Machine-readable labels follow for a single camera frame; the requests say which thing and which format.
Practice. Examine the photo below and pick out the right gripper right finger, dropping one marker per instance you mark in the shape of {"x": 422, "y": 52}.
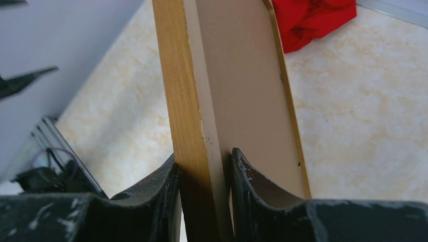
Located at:
{"x": 263, "y": 211}

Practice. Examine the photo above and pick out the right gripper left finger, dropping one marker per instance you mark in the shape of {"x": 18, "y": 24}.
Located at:
{"x": 147, "y": 211}

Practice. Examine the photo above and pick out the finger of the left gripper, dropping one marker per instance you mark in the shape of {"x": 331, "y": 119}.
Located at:
{"x": 12, "y": 2}
{"x": 16, "y": 84}

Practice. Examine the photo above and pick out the wooden picture frame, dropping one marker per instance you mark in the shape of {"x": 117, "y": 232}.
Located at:
{"x": 205, "y": 175}

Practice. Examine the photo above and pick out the brown backing board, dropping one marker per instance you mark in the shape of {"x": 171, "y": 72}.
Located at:
{"x": 249, "y": 90}

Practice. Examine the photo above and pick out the red crumpled cloth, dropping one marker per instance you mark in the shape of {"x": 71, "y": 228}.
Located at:
{"x": 301, "y": 21}

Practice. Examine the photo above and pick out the aluminium rail front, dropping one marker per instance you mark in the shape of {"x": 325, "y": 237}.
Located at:
{"x": 54, "y": 151}

